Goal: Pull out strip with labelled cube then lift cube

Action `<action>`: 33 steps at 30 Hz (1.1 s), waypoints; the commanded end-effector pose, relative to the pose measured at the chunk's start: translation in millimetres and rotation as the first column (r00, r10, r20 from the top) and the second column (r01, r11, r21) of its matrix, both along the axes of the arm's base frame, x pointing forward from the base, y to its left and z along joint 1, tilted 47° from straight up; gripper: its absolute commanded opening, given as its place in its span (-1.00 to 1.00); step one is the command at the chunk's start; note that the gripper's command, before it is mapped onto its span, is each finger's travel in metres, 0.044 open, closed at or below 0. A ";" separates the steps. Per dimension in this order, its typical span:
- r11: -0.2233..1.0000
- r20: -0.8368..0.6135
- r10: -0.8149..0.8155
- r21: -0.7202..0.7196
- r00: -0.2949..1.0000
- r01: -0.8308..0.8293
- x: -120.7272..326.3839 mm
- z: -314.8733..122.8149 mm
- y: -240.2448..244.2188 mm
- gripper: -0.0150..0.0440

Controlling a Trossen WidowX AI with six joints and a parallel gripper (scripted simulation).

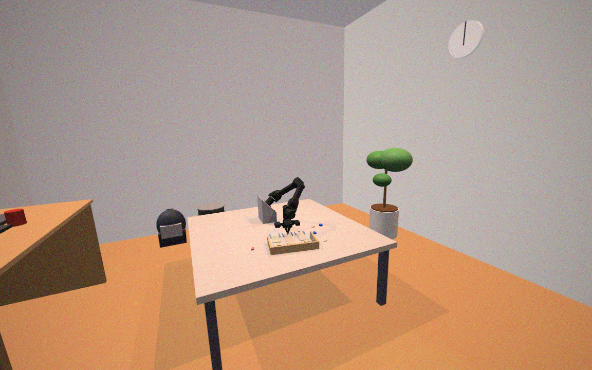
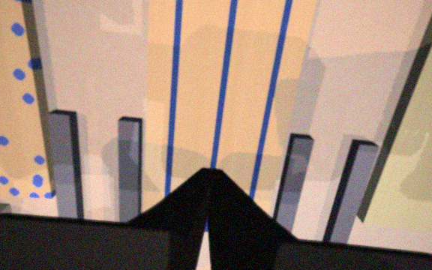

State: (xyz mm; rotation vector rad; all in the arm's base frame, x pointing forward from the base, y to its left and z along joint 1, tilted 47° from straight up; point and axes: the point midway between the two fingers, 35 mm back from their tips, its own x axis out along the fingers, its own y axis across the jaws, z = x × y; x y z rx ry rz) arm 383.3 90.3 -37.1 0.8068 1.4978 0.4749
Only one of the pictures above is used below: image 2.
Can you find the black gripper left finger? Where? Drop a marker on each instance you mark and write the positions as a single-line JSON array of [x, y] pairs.
[[167, 236]]

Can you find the tan flat strip with blue dots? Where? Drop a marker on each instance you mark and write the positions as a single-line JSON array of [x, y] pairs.
[[26, 167]]

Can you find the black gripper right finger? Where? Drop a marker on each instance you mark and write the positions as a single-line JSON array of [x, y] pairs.
[[242, 236]]

